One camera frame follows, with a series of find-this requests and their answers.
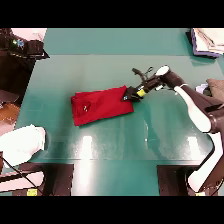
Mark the beige garment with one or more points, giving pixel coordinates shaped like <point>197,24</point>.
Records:
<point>210,38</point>

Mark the red T-shirt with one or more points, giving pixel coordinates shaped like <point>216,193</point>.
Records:
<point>100,106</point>

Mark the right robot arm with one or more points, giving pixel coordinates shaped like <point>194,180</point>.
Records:
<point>198,113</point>

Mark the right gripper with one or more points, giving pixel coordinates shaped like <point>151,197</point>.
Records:
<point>136,93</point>

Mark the brown garment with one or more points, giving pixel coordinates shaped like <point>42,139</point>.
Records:
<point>216,87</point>

